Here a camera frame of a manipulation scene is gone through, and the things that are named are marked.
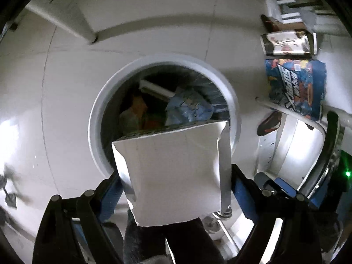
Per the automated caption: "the blue white plastic pouch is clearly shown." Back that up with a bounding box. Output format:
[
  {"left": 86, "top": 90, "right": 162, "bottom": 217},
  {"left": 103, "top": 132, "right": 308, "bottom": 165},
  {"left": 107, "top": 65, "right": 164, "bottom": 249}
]
[{"left": 165, "top": 88, "right": 214, "bottom": 126}]

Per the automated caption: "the white round trash bin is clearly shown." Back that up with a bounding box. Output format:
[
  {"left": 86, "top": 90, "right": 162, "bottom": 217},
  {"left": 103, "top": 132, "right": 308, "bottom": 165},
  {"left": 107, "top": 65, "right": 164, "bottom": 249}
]
[{"left": 88, "top": 54, "right": 241, "bottom": 177}]

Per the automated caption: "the orange white plastic bag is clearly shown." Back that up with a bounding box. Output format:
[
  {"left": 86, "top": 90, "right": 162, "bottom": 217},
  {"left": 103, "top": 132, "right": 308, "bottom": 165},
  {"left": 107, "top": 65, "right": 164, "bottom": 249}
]
[{"left": 119, "top": 97, "right": 147, "bottom": 135}]

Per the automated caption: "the dark trouser leg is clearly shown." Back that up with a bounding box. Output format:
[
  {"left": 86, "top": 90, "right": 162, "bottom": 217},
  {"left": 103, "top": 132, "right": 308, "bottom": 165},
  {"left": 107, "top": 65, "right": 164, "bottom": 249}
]
[{"left": 123, "top": 212, "right": 225, "bottom": 263}]

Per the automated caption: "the black red slipper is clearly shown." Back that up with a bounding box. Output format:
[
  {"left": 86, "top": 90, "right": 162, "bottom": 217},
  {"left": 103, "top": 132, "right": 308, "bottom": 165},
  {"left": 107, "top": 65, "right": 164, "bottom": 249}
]
[{"left": 257, "top": 111, "right": 282, "bottom": 136}]

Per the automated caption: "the chrome dumbbell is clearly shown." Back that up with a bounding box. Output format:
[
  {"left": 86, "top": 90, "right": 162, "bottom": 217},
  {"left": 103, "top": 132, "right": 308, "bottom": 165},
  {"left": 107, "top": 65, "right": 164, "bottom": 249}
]
[{"left": 202, "top": 206, "right": 233, "bottom": 234}]

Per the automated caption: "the liquor gift box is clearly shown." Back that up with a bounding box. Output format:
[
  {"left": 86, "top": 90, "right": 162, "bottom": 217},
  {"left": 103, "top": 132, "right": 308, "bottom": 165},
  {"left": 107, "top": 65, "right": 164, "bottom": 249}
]
[{"left": 261, "top": 29, "right": 317, "bottom": 57}]

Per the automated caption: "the long white printed box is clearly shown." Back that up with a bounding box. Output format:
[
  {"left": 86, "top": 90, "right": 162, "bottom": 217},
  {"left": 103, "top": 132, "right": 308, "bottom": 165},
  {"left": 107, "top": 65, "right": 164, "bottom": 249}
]
[{"left": 140, "top": 80, "right": 175, "bottom": 99}]

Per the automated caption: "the white plastic stool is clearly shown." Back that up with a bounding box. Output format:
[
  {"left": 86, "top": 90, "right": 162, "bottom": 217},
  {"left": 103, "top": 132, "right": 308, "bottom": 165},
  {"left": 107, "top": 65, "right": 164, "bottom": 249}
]
[{"left": 259, "top": 0, "right": 339, "bottom": 33}]

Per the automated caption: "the blue snack carton box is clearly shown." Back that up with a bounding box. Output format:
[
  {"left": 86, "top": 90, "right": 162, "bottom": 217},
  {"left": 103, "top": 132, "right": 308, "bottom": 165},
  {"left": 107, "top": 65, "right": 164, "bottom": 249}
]
[{"left": 265, "top": 59, "right": 327, "bottom": 121}]

